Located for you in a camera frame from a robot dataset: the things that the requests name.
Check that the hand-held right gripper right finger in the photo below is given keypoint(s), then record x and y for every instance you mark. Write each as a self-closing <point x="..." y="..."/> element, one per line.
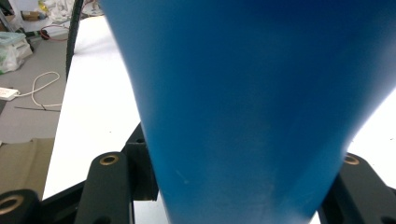
<point x="332" y="203"/>

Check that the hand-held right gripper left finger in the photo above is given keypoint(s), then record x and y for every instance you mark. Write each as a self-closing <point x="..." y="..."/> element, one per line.
<point x="141" y="168"/>

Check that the blue bottle with white cap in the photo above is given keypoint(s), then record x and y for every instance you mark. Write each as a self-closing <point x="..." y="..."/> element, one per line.
<point x="243" y="109"/>

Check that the khaki pants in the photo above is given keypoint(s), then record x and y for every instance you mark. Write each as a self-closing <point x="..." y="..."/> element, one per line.
<point x="21" y="165"/>

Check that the white power strip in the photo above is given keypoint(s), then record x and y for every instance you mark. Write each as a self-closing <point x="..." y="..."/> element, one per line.
<point x="7" y="93"/>

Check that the translucent plastic bags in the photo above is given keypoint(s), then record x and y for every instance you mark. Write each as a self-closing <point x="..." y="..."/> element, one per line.
<point x="12" y="53"/>

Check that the white crumpled plastic sheet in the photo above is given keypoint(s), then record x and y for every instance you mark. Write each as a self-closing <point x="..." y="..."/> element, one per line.
<point x="63" y="9"/>

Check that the small cardboard box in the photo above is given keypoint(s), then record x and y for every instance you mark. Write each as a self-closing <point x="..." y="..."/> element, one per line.
<point x="31" y="15"/>

